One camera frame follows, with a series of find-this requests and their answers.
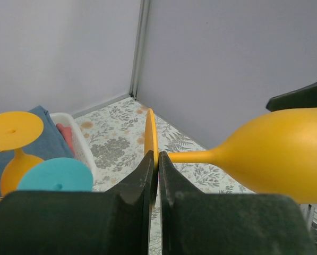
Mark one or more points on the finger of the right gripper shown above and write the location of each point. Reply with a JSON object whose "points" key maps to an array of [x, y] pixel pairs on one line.
{"points": [[305, 97]]}

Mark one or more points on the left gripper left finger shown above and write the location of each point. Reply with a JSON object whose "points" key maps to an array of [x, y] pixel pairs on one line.
{"points": [[116, 221]]}

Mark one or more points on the pink folded cloth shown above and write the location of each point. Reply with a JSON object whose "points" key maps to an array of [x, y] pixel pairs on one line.
{"points": [[66, 132]]}

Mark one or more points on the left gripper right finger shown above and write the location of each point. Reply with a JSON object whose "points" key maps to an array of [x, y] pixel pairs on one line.
{"points": [[194, 222]]}

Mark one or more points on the yellow plastic goblet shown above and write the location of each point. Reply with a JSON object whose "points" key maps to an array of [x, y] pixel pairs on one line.
{"points": [[17, 130], [275, 153]]}

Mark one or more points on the blue plastic goblet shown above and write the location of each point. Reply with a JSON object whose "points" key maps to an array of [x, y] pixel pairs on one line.
{"points": [[58, 174]]}

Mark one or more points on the blue folded cloth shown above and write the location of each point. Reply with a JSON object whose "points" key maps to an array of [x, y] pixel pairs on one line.
{"points": [[50, 144]]}

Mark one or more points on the white plastic basket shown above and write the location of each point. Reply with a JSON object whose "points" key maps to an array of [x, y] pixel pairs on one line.
{"points": [[81, 148]]}

